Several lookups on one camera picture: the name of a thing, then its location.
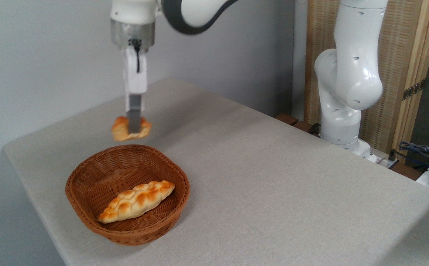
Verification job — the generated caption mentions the brown wicker basket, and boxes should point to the brown wicker basket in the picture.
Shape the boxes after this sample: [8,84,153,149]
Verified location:
[65,144,191,246]

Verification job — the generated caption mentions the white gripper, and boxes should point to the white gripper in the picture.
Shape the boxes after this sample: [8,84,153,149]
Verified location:
[123,46,148,134]

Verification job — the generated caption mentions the braided bread loaf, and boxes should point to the braided bread loaf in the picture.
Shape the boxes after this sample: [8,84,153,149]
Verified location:
[97,180,175,224]

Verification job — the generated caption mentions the brass screen hinge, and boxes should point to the brass screen hinge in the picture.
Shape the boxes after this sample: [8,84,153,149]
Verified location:
[402,79,426,101]

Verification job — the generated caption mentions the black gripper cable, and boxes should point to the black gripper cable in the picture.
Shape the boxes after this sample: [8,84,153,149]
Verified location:
[131,38,142,73]

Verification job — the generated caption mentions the small orange croissant bread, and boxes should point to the small orange croissant bread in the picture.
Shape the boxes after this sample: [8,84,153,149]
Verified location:
[111,116,152,142]

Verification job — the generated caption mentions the dark cable bundle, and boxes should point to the dark cable bundle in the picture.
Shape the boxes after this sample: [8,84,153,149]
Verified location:
[392,137,429,175]

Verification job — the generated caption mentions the grey tablecloth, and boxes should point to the grey tablecloth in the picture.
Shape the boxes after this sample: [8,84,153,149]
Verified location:
[3,79,429,266]

